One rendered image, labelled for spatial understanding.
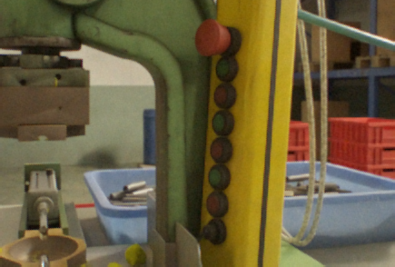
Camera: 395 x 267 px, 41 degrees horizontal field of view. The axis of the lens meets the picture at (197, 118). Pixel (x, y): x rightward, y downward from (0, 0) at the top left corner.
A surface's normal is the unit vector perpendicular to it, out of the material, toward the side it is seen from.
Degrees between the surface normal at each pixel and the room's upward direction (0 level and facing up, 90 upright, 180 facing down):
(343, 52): 90
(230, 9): 85
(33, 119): 90
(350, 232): 100
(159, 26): 90
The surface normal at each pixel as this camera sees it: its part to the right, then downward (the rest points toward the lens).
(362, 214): 0.29, 0.22
